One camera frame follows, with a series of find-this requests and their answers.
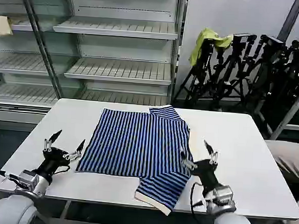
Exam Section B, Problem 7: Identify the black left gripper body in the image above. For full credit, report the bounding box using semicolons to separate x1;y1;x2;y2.
35;146;73;183

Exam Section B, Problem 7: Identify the person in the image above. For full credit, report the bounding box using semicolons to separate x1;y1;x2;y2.
259;139;299;224

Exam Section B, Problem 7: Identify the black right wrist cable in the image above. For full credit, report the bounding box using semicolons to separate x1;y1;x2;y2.
188;182;218;224

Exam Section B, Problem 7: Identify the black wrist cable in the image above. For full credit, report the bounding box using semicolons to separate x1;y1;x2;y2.
188;182;218;224
52;164;71;176

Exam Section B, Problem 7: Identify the yellow green cloth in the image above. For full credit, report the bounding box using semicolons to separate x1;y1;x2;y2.
188;26;234;70

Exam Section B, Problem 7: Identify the black camera tripod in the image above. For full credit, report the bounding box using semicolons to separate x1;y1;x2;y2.
243;33;290;122
210;31;259;114
174;36;223;110
271;38;299;128

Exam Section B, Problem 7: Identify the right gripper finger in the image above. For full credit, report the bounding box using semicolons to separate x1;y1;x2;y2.
201;139;220;166
178;150;199;170

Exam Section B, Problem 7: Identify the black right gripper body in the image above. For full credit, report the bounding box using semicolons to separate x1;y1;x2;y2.
189;158;224;197

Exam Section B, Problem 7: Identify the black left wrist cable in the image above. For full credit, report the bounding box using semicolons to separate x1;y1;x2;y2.
52;164;71;176

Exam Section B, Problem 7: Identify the glass fronted shelf unit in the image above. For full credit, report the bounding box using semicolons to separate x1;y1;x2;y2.
0;0;71;135

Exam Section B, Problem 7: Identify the blue black striped shirt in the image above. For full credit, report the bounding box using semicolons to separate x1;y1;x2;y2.
72;99;197;218

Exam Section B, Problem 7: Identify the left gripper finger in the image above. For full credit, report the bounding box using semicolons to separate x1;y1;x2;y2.
63;138;86;162
42;128;62;153

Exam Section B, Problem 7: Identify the white open display shelf unit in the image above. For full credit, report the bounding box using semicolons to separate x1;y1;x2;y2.
47;0;189;109

